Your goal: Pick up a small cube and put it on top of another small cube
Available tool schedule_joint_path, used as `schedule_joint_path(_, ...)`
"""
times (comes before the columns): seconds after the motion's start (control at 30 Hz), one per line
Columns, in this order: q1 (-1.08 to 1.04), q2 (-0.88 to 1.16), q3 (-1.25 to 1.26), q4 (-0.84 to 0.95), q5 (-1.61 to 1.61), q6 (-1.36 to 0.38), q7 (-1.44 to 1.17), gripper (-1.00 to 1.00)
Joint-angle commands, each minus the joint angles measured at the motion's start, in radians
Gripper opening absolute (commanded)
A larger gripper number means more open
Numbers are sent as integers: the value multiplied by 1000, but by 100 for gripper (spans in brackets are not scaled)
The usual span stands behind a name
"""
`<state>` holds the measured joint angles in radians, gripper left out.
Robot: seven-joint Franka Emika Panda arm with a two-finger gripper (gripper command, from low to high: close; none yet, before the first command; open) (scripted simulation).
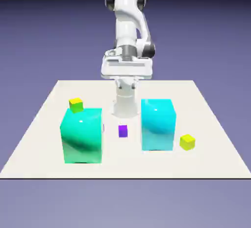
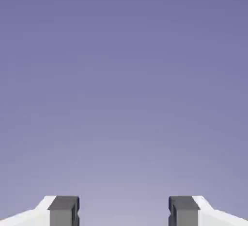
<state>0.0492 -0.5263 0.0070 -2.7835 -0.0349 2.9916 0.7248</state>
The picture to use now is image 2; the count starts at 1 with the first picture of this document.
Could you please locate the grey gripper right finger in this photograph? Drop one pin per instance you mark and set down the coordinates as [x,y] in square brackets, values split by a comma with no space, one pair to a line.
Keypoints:
[186,213]

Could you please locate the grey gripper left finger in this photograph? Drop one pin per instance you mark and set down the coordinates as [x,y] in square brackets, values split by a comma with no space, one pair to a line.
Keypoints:
[62,213]

